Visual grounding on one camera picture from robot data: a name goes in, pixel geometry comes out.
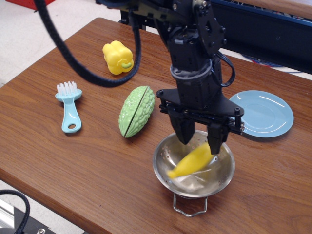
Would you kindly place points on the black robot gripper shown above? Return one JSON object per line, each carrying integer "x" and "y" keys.
{"x": 198, "y": 98}

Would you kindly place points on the yellow toy banana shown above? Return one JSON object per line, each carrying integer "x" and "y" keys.
{"x": 193, "y": 162}

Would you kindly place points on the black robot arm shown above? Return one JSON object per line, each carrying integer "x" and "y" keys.
{"x": 193, "y": 37}

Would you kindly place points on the light blue plate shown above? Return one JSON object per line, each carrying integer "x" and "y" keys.
{"x": 265, "y": 115}

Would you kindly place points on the green toy bitter melon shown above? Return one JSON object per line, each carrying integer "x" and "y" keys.
{"x": 136, "y": 111}

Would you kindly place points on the yellow toy bell pepper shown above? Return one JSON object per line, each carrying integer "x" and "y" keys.
{"x": 118, "y": 57}

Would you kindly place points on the light blue dish brush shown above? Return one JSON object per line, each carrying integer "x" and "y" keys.
{"x": 68, "y": 93}

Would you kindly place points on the red box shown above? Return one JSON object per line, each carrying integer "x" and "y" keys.
{"x": 30, "y": 4}

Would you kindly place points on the steel colander with handles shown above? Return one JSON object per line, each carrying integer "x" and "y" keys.
{"x": 207, "y": 181}

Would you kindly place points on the black metal frame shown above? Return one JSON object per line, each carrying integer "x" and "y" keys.
{"x": 268, "y": 31}

